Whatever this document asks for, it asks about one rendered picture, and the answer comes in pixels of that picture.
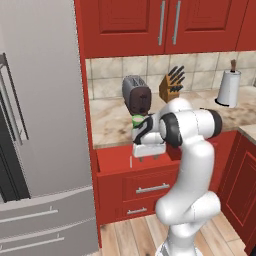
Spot white paper towel roll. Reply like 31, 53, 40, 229
214, 59, 242, 109

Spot red small drawer front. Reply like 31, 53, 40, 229
120, 199, 168, 221

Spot silver cupboard handle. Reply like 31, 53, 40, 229
171, 0, 182, 46
157, 0, 166, 47

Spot wooden knife block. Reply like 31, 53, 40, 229
158, 65, 186, 103

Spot red base cupboard door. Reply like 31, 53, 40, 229
217, 131, 256, 255

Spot grey fridge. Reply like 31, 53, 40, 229
0, 0, 100, 256

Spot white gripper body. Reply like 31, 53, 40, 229
131, 141, 167, 160

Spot grey and brown toaster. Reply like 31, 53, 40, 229
121, 74, 153, 117

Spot green smoothie cup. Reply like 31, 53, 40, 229
131, 114, 146, 129

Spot red narrow wall cupboard door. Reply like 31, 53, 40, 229
235, 0, 256, 52

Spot red open drawer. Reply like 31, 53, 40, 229
95, 142, 184, 225

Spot long silver drawer handle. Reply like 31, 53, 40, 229
135, 183, 171, 195

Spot short silver drawer handle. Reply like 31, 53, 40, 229
126, 207, 148, 216

